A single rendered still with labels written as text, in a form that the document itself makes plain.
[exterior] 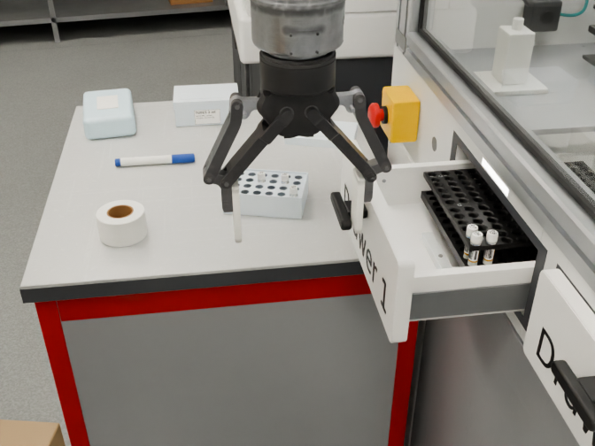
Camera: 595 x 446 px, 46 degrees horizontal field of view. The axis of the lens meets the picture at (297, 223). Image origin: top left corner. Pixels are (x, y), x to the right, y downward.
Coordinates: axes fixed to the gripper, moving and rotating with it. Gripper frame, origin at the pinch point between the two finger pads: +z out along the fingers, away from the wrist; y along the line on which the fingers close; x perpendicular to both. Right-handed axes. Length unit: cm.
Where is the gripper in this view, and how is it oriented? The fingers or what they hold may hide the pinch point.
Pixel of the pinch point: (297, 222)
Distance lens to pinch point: 79.3
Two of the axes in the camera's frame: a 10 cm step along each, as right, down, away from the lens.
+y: 9.9, -0.7, 1.2
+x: -1.4, -5.3, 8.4
